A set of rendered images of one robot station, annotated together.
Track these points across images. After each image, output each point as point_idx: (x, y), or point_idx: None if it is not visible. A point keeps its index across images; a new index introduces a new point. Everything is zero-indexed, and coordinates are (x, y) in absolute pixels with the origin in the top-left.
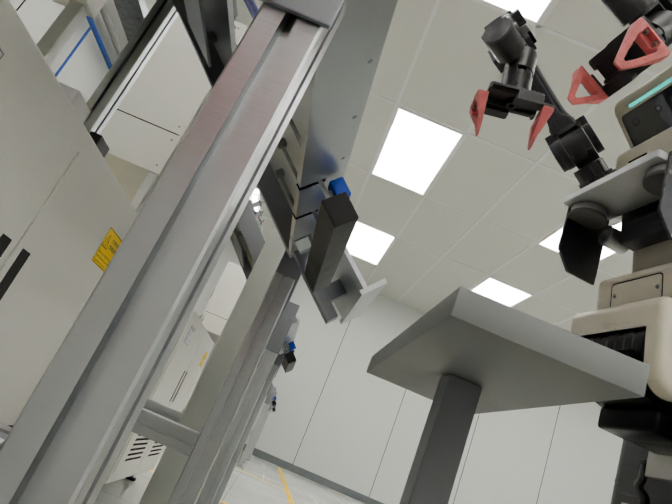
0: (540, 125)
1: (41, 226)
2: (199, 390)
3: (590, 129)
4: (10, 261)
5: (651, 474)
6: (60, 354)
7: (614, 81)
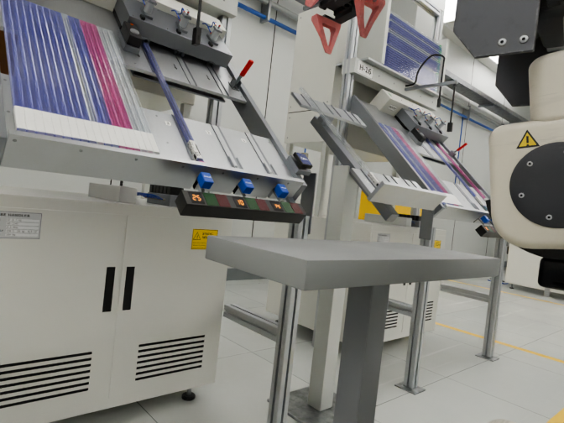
0: (358, 12)
1: (131, 253)
2: (322, 292)
3: None
4: (123, 274)
5: None
6: None
7: None
